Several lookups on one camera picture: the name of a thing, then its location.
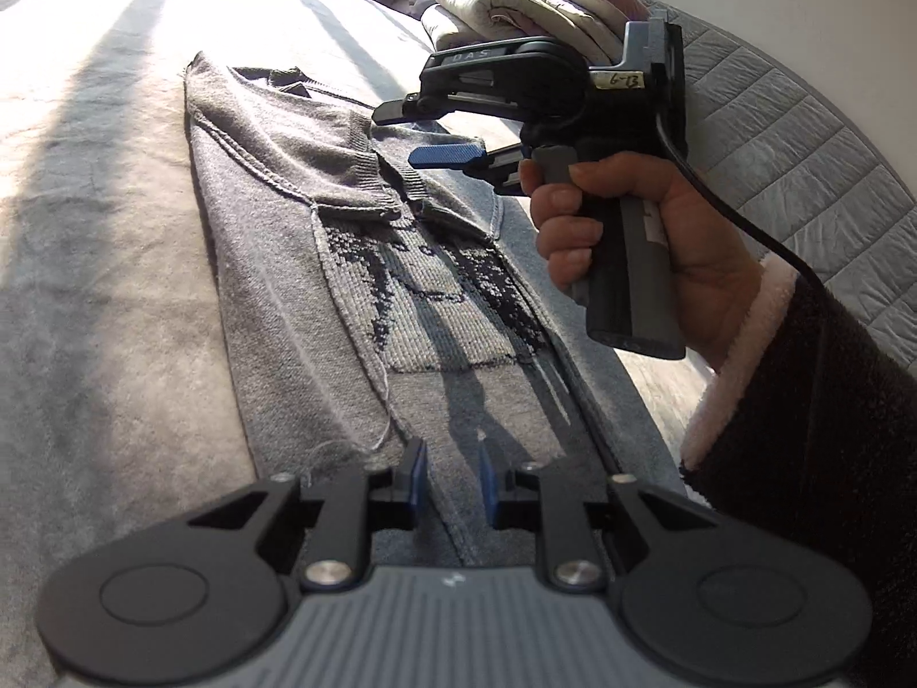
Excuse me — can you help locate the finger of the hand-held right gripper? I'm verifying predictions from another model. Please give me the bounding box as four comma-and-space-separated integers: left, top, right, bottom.
408, 143, 527, 194
373, 92, 503, 124

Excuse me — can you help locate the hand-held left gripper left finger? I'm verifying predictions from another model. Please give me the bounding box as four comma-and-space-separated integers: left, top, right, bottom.
168, 437, 431, 592

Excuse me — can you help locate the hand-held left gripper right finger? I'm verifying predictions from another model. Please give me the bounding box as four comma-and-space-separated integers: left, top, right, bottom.
479, 439, 726, 592

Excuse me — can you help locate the grey patterned knit sweater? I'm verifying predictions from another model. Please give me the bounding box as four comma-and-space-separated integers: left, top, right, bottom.
182, 50, 681, 567

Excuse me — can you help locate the person's right forearm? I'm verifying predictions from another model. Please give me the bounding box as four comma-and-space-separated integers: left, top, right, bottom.
677, 254, 917, 688

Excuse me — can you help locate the person's right hand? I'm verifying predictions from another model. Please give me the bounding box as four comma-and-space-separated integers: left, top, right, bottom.
519, 156, 764, 374

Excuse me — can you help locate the folded beige quilt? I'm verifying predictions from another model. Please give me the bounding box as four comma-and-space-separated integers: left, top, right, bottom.
419, 0, 632, 65

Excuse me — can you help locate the grey quilted headboard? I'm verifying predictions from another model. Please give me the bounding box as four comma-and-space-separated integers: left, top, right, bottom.
645, 10, 917, 374

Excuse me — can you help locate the bed with grey sheet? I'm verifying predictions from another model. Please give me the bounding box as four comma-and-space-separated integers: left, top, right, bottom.
0, 0, 718, 688

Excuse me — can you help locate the black cable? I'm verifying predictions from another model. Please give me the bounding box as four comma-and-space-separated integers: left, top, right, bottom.
655, 125, 832, 288

